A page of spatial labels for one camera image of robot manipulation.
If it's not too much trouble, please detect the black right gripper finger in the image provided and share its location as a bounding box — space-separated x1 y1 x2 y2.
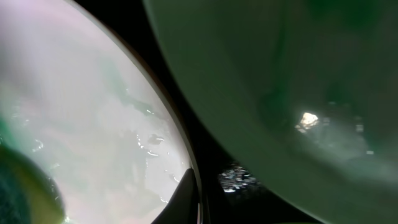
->
152 168 199 224

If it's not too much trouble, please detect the mint green plate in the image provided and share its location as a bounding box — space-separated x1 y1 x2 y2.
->
144 0 397 223

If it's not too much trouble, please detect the round black tray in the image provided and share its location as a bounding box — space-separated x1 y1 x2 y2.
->
77 0 317 223

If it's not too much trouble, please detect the green yellow sponge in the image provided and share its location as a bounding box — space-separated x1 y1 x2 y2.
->
1 145 65 224

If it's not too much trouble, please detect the white plate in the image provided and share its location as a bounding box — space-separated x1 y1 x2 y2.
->
1 0 192 224

